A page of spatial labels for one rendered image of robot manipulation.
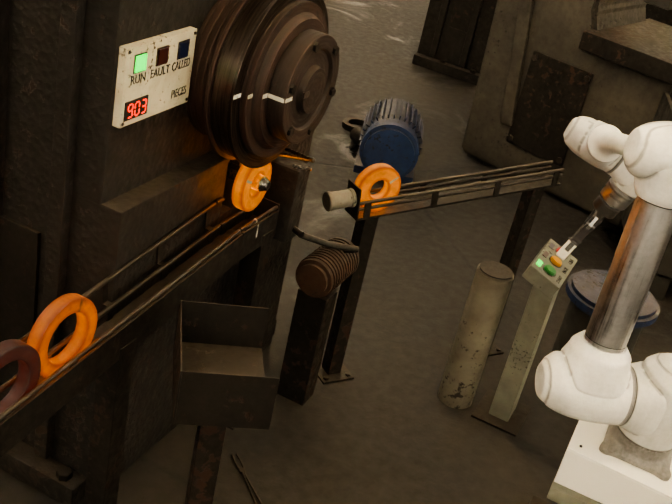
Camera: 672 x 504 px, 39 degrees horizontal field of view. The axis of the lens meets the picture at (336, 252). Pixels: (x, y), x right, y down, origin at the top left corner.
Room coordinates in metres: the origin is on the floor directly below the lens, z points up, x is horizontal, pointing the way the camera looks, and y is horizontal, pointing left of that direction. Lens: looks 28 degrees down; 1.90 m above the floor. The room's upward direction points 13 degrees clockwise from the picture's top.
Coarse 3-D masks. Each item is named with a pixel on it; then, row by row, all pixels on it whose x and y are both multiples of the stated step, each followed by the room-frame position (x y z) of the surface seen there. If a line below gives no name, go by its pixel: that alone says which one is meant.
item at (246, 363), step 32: (192, 320) 1.81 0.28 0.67; (224, 320) 1.82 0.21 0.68; (256, 320) 1.84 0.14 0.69; (192, 352) 1.77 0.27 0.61; (224, 352) 1.80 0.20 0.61; (256, 352) 1.83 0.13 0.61; (192, 384) 1.55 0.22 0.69; (224, 384) 1.57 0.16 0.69; (256, 384) 1.59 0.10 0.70; (192, 416) 1.56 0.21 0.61; (224, 416) 1.57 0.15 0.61; (256, 416) 1.59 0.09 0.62; (192, 480) 1.69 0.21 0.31
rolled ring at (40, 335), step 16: (64, 304) 1.60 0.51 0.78; (80, 304) 1.63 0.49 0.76; (48, 320) 1.56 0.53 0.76; (80, 320) 1.67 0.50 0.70; (96, 320) 1.69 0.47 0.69; (32, 336) 1.54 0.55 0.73; (48, 336) 1.55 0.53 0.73; (80, 336) 1.66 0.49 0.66; (64, 352) 1.63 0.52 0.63; (48, 368) 1.56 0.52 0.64
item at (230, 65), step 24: (264, 0) 2.20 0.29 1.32; (288, 0) 2.23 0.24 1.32; (312, 0) 2.35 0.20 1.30; (240, 24) 2.14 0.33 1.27; (264, 24) 2.14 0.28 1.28; (240, 48) 2.10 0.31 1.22; (216, 72) 2.09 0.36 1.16; (240, 72) 2.07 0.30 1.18; (216, 96) 2.08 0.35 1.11; (216, 120) 2.09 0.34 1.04; (240, 144) 2.12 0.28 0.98; (288, 144) 2.37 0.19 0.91
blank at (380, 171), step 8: (368, 168) 2.66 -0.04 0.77; (376, 168) 2.66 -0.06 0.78; (384, 168) 2.67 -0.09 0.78; (392, 168) 2.69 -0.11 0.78; (360, 176) 2.65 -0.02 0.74; (368, 176) 2.64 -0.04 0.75; (376, 176) 2.66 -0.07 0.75; (384, 176) 2.67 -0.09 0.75; (392, 176) 2.69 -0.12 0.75; (360, 184) 2.63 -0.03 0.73; (368, 184) 2.64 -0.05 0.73; (384, 184) 2.71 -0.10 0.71; (392, 184) 2.69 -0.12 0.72; (400, 184) 2.71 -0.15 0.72; (368, 192) 2.65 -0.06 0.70; (384, 192) 2.69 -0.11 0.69; (392, 192) 2.70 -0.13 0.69; (360, 200) 2.64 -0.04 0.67; (392, 200) 2.70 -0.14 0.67; (376, 208) 2.67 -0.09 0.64
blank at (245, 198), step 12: (240, 168) 2.24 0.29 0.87; (252, 168) 2.24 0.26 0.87; (264, 168) 2.31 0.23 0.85; (240, 180) 2.22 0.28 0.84; (252, 180) 2.25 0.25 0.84; (240, 192) 2.21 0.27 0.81; (252, 192) 2.29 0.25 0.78; (264, 192) 2.33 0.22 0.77; (240, 204) 2.22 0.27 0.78; (252, 204) 2.27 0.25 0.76
